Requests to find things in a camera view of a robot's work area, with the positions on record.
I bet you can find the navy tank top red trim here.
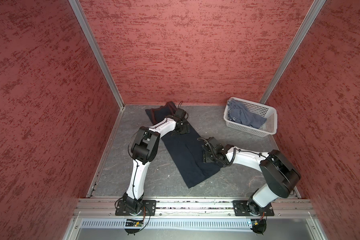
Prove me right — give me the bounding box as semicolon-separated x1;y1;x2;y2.
145;102;221;188

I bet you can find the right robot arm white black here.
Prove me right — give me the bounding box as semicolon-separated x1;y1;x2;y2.
203;144;301;216

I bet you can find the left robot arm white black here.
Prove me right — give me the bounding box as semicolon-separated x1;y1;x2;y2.
122;113;190;216

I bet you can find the grey blue tank top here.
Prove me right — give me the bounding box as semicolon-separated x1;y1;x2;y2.
227;99;267;129

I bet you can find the white plastic laundry basket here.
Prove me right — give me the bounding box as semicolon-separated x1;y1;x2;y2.
224;97;278;137

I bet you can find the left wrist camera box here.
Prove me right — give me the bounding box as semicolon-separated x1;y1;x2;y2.
175;108;188;120

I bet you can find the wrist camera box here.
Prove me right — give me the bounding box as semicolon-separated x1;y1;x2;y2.
175;108;188;120
208;137;224;151

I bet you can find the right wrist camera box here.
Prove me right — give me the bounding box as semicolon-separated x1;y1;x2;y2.
208;137;224;151

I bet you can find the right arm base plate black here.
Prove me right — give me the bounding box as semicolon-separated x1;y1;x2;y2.
232;200;275;217

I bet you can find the right controller board with wires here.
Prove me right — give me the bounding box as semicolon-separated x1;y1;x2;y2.
251;219;267;235

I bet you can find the controller board with wires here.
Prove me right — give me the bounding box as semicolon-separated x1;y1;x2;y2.
251;219;267;235
124;219;145;235

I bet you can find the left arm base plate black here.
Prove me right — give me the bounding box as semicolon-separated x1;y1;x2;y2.
115;200;157;217

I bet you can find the left controller board with wires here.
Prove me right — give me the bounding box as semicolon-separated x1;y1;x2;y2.
124;219;145;235

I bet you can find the aluminium mounting rail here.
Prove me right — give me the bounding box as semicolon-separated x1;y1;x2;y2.
74;198;317;219

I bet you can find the white slotted cable duct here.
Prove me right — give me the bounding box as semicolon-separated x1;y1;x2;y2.
80;219;252;232

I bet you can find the left aluminium corner post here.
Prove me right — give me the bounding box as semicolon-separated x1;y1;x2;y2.
69;0;125;110

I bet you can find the aluminium corner post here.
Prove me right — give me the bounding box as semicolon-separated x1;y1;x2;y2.
69;0;125;110
260;0;326;104

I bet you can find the right aluminium corner post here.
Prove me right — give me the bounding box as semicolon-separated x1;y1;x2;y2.
260;0;326;104

